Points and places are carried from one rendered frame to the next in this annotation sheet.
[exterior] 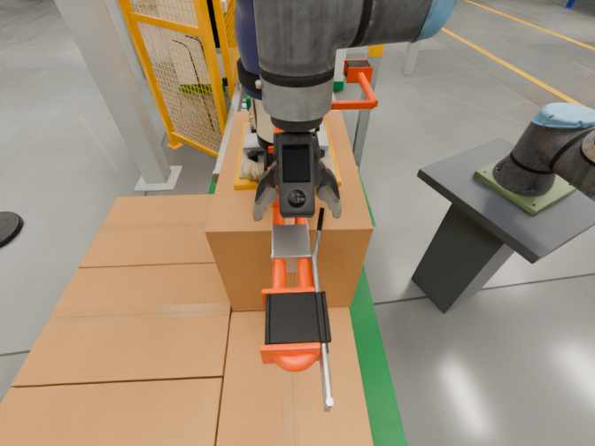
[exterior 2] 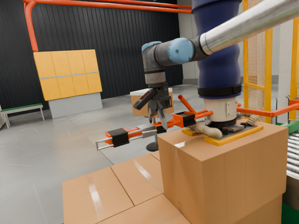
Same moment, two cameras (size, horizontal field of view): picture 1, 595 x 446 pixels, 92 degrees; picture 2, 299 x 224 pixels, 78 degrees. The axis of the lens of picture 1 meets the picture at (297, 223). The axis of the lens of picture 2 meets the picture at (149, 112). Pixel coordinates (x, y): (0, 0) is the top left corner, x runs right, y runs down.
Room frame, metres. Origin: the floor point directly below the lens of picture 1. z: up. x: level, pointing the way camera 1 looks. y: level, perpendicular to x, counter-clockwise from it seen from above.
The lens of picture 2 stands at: (0.02, -0.74, 1.33)
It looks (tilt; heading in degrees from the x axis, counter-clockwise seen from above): 12 degrees down; 68
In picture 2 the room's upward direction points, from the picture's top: 7 degrees counter-clockwise
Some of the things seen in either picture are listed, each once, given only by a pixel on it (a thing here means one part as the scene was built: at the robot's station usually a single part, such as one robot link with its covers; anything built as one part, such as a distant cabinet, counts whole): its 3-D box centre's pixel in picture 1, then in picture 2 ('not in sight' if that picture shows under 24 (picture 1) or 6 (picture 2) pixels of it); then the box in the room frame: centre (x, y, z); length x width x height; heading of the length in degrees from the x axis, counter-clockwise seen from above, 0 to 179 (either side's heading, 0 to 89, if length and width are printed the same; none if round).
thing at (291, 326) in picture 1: (289, 324); (117, 136); (0.16, 0.01, 1.07); 0.08 x 0.07 x 0.05; 3
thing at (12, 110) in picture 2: not in sight; (24, 114); (-1.67, 7.19, 0.32); 1.25 x 0.50 x 0.64; 8
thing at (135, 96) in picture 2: not in sight; (151, 102); (1.23, 2.06, 0.82); 0.60 x 0.40 x 0.40; 110
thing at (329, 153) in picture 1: (317, 145); (234, 130); (0.77, -0.06, 0.97); 0.34 x 0.10 x 0.05; 3
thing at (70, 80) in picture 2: not in sight; (71, 83); (0.13, 7.65, 1.24); 2.22 x 0.91 x 2.48; 8
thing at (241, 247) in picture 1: (289, 203); (220, 163); (0.74, 0.03, 0.74); 0.60 x 0.40 x 0.40; 1
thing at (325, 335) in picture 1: (324, 287); (133, 136); (0.22, -0.04, 1.07); 0.31 x 0.03 x 0.05; 3
